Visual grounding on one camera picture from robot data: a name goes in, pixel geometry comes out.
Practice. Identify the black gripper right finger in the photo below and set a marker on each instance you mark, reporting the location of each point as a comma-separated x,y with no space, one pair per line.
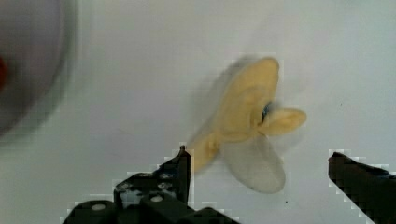
371,189

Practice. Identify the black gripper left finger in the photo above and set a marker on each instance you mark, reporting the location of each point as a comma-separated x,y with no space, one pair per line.
159,197

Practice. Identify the yellow plush peeled banana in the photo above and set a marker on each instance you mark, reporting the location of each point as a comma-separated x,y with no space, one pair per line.
240,126

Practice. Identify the red plush ketchup bottle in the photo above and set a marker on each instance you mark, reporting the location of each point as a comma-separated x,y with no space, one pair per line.
3,74

